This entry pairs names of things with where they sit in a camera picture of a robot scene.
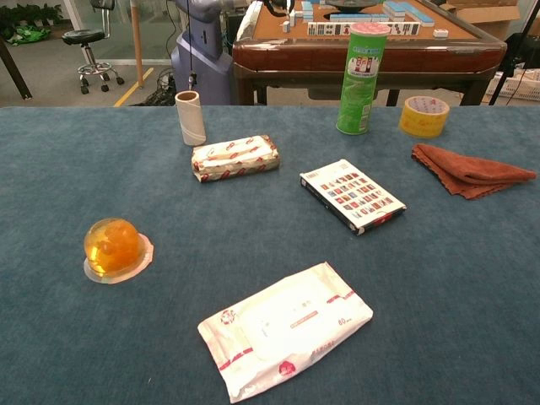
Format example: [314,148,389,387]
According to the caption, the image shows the blue table mat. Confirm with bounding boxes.
[0,105,540,405]

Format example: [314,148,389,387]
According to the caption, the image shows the black office stool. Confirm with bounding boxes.
[62,0,126,95]

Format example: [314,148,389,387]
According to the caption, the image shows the orange jelly cup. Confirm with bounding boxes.
[83,217,155,285]

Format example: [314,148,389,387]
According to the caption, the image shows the dark table leg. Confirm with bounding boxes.
[0,36,34,101]

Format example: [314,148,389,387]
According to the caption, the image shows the wooden pole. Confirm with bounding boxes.
[129,0,146,89]

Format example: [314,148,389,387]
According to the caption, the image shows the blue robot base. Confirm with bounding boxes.
[170,0,237,105]

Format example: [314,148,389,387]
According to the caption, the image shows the green chips can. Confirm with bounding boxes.
[335,22,390,136]

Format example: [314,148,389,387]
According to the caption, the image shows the green potted plants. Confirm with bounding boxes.
[0,3,64,46]

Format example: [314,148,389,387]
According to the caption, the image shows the row of mahjong tiles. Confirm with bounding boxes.
[306,20,422,37]

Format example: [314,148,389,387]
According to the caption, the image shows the black tripod stand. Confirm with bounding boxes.
[488,0,540,106]

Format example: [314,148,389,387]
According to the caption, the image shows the cardboard tube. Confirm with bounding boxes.
[175,89,208,147]

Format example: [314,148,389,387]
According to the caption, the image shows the black floor cables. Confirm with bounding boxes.
[143,67,177,106]

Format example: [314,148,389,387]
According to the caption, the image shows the patterned white packet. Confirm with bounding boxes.
[299,158,408,237]

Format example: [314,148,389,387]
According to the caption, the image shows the brown folded cloth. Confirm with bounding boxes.
[411,143,537,201]

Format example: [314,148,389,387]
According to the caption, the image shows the yellow tape roll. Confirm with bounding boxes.
[398,95,451,139]

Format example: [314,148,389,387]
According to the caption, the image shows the cardboard box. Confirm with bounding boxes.
[438,0,531,41]

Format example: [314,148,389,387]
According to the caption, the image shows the brown mahjong table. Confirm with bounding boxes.
[231,0,508,106]

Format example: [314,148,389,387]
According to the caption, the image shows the white wet wipes pack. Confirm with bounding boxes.
[197,261,375,404]

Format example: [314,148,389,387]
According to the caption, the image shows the red white wrapped snack pack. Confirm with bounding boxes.
[191,134,282,184]

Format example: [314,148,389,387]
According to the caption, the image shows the white plastic crate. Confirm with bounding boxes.
[484,69,540,101]

